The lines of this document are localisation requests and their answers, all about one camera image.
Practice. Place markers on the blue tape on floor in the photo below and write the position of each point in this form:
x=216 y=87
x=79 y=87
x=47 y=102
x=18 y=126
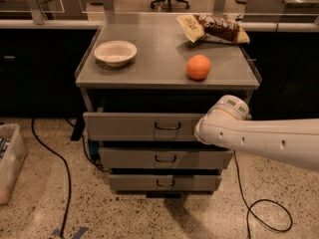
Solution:
x=77 y=234

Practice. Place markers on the grey bottom drawer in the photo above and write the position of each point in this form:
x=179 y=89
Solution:
x=147 y=182

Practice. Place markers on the grey metal drawer cabinet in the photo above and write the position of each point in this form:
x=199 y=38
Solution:
x=155 y=80

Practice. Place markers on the white horizontal rail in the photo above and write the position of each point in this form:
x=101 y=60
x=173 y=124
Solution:
x=80 y=24

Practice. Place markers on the orange fruit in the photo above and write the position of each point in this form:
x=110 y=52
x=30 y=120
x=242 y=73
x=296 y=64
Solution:
x=198 y=67

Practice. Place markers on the grey top drawer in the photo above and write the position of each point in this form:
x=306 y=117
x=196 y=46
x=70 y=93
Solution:
x=141 y=126

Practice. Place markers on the white bowl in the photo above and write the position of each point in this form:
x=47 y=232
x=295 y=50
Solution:
x=115 y=53

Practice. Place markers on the grey middle drawer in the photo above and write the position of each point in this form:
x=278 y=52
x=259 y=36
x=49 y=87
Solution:
x=162 y=158

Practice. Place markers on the grey drawer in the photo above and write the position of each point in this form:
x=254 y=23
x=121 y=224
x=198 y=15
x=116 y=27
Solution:
x=147 y=182
x=162 y=158
x=141 y=126

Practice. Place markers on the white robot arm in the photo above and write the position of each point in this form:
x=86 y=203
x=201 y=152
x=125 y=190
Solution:
x=292 y=141

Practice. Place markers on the clear plastic storage bin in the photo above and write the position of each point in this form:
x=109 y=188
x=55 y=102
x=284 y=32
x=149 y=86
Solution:
x=12 y=160

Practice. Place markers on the brown yellow chip bag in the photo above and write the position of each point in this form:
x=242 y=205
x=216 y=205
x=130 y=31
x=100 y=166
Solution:
x=212 y=29

